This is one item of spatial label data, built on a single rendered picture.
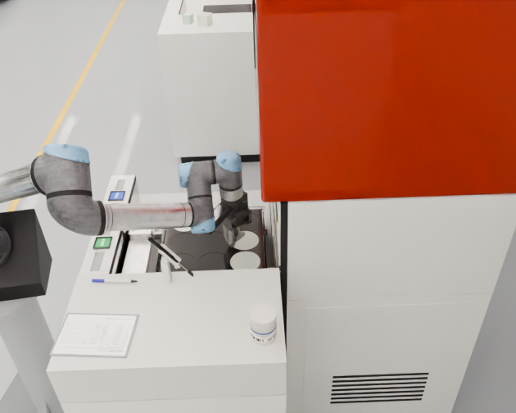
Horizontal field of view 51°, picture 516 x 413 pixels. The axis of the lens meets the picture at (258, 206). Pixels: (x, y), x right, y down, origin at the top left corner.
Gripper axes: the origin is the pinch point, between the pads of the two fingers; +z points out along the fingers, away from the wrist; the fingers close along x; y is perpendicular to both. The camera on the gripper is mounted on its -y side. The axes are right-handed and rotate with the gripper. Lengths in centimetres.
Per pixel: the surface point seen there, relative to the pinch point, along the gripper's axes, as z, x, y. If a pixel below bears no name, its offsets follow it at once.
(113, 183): -5, 51, -19
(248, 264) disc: 1.3, -10.7, 0.4
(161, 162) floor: 91, 193, 61
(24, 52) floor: 91, 468, 45
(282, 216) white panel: -26.0, -24.4, 4.1
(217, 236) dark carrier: 1.4, 7.5, -0.2
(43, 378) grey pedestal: 56, 33, -69
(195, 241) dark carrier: 1.4, 10.0, -7.8
